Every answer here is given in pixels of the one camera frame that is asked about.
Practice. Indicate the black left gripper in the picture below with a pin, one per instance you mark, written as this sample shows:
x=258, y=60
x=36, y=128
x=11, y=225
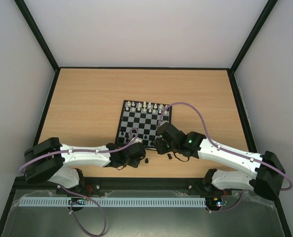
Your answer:
x=135, y=163

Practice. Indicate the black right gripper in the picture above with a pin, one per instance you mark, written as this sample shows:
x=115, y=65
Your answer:
x=160, y=144

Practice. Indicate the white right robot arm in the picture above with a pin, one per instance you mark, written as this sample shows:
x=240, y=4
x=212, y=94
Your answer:
x=262, y=174

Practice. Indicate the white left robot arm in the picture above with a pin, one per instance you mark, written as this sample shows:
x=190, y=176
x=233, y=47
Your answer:
x=56, y=162

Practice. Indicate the black and silver chessboard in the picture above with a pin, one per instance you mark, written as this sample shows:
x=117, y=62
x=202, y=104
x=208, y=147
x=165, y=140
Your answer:
x=140, y=122

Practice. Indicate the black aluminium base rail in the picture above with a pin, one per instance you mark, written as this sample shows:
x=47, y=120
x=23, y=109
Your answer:
x=146, y=184

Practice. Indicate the light blue slotted cable duct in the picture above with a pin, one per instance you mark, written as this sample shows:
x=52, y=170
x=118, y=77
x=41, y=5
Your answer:
x=113, y=202

